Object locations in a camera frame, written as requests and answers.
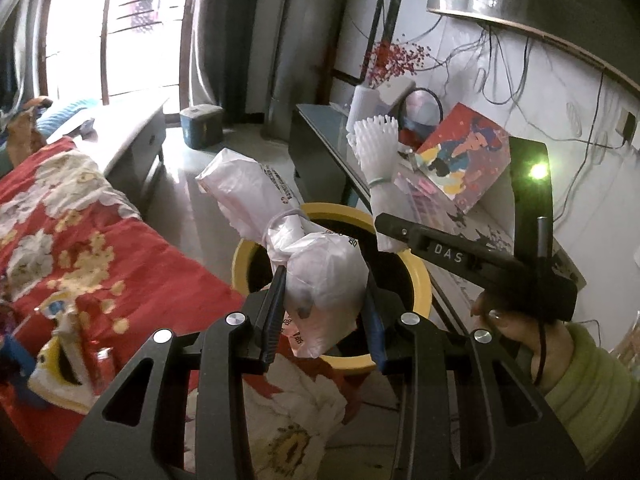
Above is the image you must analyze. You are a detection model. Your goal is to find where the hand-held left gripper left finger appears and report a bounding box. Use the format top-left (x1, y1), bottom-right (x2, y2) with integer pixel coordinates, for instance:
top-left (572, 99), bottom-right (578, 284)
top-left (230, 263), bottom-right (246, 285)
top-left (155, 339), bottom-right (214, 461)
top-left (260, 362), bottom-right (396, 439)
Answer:
top-left (55, 265), bottom-right (288, 480)

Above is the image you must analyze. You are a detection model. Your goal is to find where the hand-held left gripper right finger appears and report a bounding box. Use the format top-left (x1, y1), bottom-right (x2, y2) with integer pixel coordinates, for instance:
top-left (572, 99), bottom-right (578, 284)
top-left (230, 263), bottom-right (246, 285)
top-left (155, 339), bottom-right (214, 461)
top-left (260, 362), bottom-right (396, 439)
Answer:
top-left (362, 281), bottom-right (588, 480)

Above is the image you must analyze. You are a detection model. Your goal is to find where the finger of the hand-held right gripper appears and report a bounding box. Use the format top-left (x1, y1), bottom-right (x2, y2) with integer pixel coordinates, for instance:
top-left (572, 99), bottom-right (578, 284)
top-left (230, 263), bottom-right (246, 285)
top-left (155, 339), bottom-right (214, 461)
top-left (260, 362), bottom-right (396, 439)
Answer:
top-left (374, 212), bottom-right (432, 257)

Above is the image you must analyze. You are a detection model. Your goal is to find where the white plastic bag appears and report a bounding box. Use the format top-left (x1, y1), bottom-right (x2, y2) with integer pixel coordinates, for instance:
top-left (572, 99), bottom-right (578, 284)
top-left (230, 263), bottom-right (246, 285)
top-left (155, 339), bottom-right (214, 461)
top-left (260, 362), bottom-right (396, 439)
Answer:
top-left (195, 149), bottom-right (372, 359)

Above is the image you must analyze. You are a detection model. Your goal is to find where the yellow bin with black liner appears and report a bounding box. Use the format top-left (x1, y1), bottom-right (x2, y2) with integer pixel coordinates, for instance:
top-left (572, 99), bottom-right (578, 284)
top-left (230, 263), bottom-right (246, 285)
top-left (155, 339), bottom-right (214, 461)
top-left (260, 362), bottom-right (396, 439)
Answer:
top-left (231, 203), bottom-right (432, 375)

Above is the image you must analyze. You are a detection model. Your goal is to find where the white bristle brush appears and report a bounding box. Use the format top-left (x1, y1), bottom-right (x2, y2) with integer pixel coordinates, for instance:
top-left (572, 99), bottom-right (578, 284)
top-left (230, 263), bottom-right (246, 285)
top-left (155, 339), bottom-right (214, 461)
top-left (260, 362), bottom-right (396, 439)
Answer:
top-left (346, 115), bottom-right (407, 253)

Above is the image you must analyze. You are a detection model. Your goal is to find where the person's right forearm green sleeve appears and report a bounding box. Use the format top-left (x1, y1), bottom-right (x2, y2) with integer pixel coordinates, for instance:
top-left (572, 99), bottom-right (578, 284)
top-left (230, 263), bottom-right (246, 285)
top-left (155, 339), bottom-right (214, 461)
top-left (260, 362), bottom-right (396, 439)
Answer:
top-left (517, 321), bottom-right (640, 480)

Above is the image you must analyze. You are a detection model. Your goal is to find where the person's right hand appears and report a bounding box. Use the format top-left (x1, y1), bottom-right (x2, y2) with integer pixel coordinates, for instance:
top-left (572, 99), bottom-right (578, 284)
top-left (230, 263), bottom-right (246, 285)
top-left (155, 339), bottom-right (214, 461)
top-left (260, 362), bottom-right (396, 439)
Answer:
top-left (470, 291), bottom-right (548, 363)

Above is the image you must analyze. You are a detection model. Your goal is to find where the colourful cartoon painting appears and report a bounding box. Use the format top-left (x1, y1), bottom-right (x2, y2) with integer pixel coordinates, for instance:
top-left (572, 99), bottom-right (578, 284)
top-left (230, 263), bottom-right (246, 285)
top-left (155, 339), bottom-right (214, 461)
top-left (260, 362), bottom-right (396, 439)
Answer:
top-left (415, 102), bottom-right (511, 214)

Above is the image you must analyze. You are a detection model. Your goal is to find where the black glass-top tv stand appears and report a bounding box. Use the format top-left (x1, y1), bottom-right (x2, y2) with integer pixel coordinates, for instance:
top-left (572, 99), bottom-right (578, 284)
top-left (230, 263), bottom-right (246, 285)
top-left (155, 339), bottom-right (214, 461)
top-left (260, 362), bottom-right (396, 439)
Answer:
top-left (288, 103), bottom-right (587, 341)

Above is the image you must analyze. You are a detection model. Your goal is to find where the round black-rimmed mirror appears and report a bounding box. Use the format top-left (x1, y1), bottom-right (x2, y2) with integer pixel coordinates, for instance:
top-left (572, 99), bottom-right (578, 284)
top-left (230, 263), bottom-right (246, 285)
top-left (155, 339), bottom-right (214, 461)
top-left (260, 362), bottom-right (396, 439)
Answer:
top-left (397, 88), bottom-right (444, 132)

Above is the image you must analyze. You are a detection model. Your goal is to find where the white paper roll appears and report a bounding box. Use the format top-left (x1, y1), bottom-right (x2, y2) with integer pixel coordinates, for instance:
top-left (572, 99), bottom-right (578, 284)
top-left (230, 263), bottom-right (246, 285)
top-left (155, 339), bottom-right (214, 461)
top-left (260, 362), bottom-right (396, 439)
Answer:
top-left (346, 85), bottom-right (382, 133)

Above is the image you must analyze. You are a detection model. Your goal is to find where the red floral blanket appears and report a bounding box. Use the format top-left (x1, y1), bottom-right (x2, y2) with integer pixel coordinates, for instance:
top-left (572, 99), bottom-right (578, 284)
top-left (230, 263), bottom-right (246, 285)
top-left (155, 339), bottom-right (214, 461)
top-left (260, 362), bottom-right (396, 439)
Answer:
top-left (0, 137), bottom-right (351, 480)

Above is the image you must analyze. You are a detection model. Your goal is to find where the red dried flower bunch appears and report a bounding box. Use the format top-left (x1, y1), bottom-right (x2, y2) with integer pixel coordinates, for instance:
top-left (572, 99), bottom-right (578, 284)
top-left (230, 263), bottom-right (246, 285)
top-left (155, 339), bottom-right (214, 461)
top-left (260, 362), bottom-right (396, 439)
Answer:
top-left (362, 40), bottom-right (435, 87)

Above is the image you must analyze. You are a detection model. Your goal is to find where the blue storage box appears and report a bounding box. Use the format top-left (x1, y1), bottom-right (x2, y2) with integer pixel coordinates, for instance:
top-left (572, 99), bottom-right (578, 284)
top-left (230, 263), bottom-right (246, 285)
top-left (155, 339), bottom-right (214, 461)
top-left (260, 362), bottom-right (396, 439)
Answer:
top-left (180, 104), bottom-right (224, 150)

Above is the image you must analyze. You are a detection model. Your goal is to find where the grey standing air conditioner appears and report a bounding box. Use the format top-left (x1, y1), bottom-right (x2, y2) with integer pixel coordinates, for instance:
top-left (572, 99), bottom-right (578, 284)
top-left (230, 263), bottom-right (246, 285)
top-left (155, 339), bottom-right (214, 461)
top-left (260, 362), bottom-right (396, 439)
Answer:
top-left (267, 0), bottom-right (351, 138)

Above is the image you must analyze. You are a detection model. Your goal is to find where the white coffee table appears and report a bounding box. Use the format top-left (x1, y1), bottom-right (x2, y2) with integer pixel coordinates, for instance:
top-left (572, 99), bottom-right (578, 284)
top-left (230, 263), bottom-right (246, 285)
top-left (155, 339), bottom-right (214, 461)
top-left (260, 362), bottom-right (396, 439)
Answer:
top-left (47, 97), bottom-right (171, 201)

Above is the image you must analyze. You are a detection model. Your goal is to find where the yellow and white wrapper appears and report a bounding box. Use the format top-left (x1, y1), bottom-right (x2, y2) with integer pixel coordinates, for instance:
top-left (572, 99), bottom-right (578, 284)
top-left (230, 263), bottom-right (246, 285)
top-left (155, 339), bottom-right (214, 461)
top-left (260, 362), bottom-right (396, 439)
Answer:
top-left (27, 329), bottom-right (97, 414)

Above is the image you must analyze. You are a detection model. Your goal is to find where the dark grey curtain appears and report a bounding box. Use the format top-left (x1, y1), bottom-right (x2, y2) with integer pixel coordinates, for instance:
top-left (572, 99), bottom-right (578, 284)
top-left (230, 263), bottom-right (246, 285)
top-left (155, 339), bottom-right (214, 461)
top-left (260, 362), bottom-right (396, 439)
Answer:
top-left (187, 0), bottom-right (301, 126)

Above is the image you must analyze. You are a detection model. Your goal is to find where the brown paper bag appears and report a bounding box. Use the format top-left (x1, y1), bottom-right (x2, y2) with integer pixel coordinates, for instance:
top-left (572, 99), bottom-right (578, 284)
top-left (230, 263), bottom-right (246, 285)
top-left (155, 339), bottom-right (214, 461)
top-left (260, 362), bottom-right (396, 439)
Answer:
top-left (0, 97), bottom-right (53, 167)

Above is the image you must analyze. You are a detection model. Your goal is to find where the wall-mounted television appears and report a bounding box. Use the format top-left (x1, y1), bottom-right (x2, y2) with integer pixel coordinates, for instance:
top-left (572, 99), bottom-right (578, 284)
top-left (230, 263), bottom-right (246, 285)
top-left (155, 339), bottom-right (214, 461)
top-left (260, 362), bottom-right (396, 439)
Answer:
top-left (427, 0), bottom-right (640, 97)

